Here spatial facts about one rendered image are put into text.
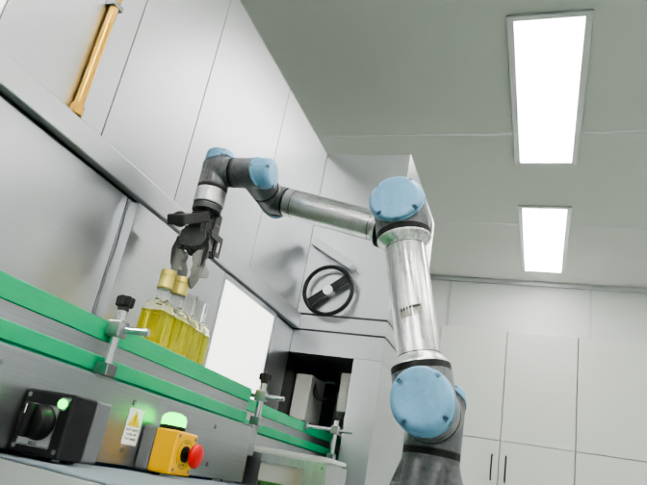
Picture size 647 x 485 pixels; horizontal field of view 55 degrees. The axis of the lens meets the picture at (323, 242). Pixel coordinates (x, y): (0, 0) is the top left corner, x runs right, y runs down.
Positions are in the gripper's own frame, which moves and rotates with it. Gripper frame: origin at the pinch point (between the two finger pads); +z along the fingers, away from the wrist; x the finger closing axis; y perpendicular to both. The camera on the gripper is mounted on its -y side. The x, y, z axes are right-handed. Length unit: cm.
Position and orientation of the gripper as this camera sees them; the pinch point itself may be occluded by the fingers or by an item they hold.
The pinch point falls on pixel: (182, 281)
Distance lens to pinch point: 148.0
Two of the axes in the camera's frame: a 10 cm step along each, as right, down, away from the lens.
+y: 3.1, 3.9, 8.6
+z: -1.7, 9.2, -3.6
